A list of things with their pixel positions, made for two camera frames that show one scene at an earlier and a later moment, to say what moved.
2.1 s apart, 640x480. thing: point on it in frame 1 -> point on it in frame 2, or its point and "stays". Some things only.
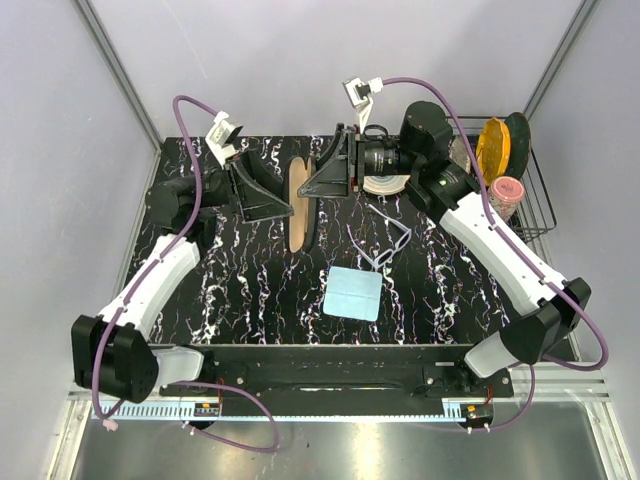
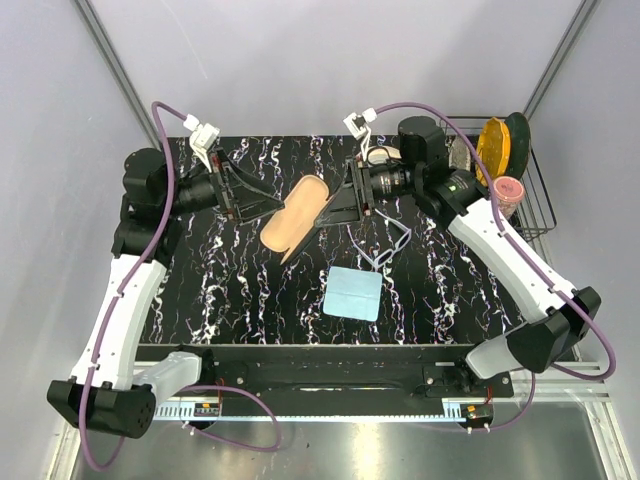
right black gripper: (332, 177) -> (342, 206)
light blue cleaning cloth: (353, 293) stays
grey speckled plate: (459, 153) stays
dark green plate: (520, 144) stays
